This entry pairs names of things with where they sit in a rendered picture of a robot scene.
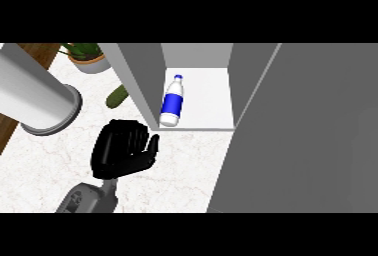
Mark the green potted plant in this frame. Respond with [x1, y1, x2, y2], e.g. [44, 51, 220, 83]
[57, 43, 112, 75]

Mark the dark grey cabinet door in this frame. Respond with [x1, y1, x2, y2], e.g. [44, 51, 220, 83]
[205, 43, 378, 214]

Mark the white blue-labelled water bottle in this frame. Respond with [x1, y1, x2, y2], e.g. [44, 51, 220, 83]
[158, 73, 186, 128]

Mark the grey open cabinet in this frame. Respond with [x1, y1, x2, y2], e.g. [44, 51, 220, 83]
[97, 43, 283, 132]

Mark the green cucumber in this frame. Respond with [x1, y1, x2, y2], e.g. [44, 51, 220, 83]
[105, 84, 130, 110]

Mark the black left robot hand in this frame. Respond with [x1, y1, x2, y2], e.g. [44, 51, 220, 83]
[90, 118, 161, 181]

